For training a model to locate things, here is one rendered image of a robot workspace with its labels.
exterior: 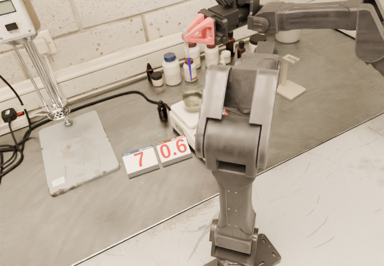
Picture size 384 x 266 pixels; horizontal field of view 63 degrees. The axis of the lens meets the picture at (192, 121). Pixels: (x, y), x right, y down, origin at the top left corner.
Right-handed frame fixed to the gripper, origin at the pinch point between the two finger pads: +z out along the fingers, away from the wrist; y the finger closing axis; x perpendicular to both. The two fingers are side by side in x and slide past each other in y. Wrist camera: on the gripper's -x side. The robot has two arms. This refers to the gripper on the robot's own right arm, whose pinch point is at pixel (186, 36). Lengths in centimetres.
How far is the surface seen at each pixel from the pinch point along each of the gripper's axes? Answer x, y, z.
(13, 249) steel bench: 32, 6, 57
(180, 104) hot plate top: 23.3, -4.6, 2.4
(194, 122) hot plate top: 23.3, 4.6, 3.2
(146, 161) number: 30.5, 2.8, 19.4
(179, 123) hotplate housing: 25.5, 0.0, 5.9
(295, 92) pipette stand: 31.5, 6.0, -36.5
